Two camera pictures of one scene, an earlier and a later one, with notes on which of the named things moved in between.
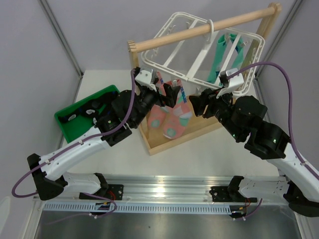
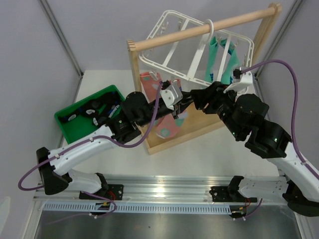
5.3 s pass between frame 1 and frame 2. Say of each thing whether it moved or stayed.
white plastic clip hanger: moved
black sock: stayed
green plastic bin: stayed
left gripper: moved
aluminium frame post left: stayed
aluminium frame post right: stayed
